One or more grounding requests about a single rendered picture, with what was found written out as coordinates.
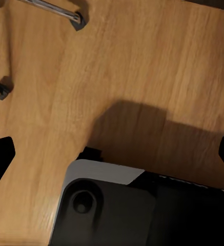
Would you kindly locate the swivel chair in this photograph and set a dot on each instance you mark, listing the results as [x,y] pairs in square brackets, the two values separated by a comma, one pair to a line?
[76,19]

